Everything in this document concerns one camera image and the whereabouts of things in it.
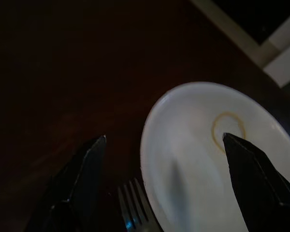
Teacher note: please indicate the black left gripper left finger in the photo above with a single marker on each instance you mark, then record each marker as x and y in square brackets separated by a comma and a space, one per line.
[77, 183]

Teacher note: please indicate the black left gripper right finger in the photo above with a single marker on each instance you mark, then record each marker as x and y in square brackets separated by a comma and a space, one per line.
[256, 183]

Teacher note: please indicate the silver metal fork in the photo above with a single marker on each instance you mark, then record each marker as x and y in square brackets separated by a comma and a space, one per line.
[133, 205]

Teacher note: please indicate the white round plate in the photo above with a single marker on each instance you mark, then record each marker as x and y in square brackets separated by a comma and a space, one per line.
[191, 135]

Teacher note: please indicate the white chair frame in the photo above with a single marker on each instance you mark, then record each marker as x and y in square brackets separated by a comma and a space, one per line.
[268, 46]

